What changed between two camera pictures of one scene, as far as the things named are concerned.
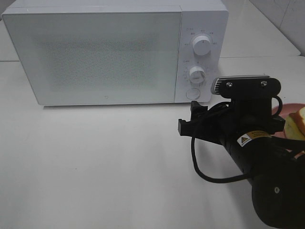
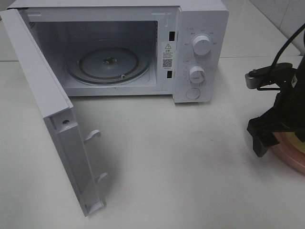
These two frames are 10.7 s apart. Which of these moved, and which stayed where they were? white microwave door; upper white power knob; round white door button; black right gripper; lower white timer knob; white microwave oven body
Moved: white microwave door; black right gripper
Stayed: upper white power knob; lower white timer knob; white microwave oven body; round white door button
